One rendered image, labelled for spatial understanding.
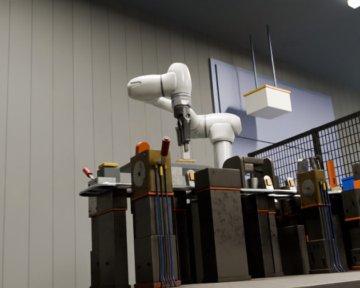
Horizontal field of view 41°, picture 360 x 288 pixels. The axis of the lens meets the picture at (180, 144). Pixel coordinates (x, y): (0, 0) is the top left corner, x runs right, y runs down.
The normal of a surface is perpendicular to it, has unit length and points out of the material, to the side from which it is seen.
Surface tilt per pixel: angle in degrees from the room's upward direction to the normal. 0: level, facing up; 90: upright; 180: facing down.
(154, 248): 90
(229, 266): 90
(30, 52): 90
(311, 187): 90
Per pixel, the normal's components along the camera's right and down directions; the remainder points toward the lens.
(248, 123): 0.64, -0.25
